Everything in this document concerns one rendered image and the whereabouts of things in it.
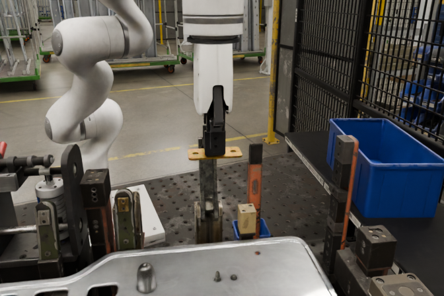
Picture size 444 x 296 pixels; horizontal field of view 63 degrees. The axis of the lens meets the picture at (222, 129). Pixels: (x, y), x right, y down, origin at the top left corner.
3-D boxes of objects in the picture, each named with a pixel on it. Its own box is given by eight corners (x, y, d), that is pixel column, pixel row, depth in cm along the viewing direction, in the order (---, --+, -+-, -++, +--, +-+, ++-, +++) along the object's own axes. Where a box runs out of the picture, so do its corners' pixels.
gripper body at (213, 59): (184, 28, 55) (187, 100, 59) (188, 34, 46) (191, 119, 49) (233, 28, 56) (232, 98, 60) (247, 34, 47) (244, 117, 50)
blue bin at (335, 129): (363, 219, 79) (371, 164, 74) (324, 160, 107) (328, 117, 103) (438, 218, 79) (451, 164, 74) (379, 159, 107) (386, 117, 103)
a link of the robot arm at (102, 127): (66, 167, 123) (55, 101, 113) (117, 152, 133) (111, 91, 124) (78, 183, 114) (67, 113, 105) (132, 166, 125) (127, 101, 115)
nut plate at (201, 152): (188, 160, 55) (188, 153, 54) (187, 150, 58) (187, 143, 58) (242, 157, 56) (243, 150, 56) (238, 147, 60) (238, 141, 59)
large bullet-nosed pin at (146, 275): (137, 301, 63) (135, 271, 61) (139, 287, 66) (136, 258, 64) (156, 299, 63) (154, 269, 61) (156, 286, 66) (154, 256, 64)
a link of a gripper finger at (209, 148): (203, 113, 54) (204, 154, 56) (205, 119, 51) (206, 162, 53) (224, 111, 54) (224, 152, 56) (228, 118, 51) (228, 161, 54)
